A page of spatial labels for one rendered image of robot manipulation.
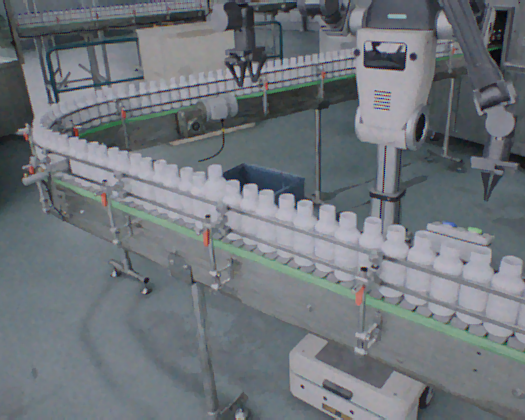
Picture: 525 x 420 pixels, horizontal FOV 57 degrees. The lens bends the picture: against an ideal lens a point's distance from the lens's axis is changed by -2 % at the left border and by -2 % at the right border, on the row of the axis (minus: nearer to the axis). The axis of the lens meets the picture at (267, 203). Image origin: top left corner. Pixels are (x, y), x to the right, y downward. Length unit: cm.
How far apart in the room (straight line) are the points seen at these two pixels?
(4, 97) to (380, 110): 526
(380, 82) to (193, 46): 388
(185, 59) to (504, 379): 468
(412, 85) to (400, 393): 110
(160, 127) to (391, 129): 151
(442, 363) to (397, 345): 10
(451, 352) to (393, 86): 85
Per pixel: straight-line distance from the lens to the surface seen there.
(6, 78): 640
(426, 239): 106
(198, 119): 276
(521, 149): 483
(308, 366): 206
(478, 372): 114
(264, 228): 127
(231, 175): 203
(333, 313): 123
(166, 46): 524
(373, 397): 197
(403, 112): 163
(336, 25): 175
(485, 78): 120
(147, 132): 279
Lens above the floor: 168
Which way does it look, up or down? 26 degrees down
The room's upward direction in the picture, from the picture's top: 3 degrees counter-clockwise
